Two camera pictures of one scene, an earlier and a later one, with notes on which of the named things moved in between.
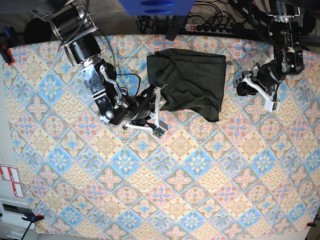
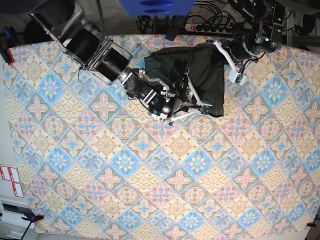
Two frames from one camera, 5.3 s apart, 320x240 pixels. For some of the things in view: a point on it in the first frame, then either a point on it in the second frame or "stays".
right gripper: [268, 75] -> [235, 45]
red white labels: [11, 174] stays
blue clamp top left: [8, 41] stays
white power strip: [208, 28] stays
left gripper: [140, 106] -> [181, 93]
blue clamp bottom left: [32, 218] stays
